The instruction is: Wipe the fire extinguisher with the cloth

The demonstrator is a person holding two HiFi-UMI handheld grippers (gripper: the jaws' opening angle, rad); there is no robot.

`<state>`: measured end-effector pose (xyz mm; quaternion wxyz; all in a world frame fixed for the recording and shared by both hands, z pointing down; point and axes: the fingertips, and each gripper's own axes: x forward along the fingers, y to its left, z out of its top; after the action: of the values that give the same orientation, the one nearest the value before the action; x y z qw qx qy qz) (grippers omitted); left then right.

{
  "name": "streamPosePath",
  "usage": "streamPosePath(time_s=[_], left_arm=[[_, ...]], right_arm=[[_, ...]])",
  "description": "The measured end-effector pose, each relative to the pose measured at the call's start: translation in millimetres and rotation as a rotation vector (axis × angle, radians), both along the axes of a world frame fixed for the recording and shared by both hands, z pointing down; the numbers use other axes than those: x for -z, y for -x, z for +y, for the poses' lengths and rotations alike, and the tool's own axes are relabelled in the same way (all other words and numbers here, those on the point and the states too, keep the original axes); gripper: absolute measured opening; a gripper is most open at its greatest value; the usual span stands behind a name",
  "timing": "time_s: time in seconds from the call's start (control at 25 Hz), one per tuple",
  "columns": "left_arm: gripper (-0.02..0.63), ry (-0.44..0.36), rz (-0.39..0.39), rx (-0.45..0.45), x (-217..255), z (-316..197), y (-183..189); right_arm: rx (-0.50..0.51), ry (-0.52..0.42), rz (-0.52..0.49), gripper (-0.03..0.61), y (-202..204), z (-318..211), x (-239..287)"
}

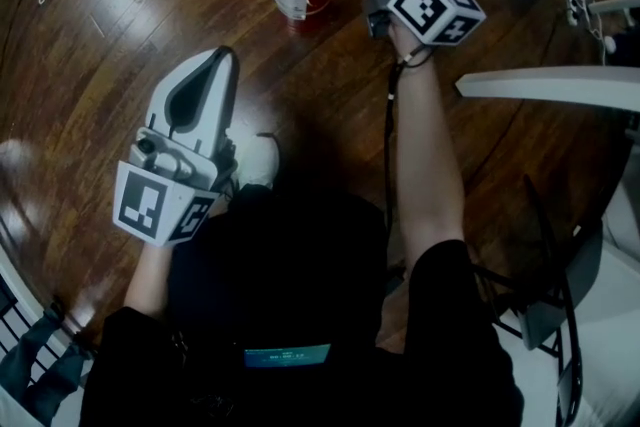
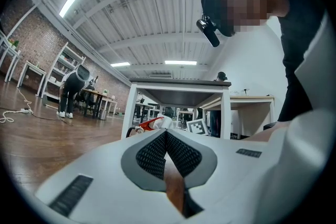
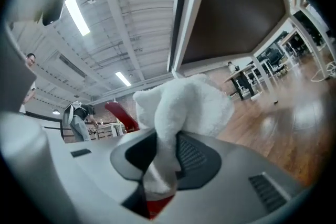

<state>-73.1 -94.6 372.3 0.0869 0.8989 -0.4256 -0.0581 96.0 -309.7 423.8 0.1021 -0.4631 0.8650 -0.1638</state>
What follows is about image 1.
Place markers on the chest-mounted screen device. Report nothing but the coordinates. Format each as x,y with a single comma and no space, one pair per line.
287,356

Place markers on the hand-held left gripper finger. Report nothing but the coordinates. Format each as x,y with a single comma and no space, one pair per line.
222,115
159,107

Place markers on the black metal railing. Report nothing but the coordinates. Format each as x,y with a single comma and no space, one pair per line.
12,320

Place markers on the black chair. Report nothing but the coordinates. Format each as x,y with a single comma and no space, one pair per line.
545,320

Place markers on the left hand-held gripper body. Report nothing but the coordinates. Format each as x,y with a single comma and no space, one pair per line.
145,205

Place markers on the person's white shoe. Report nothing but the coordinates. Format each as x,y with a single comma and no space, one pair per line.
260,162

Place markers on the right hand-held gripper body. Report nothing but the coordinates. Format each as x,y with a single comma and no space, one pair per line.
425,7

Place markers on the person's black trousers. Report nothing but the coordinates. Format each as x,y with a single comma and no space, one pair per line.
280,275

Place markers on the dark table with white legs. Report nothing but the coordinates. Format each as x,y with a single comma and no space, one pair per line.
550,85

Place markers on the person's black shirt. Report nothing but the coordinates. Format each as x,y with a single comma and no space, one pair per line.
440,365

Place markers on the person's left forearm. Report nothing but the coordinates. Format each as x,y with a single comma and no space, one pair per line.
147,280

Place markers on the person's right forearm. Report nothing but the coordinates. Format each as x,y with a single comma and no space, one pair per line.
430,155

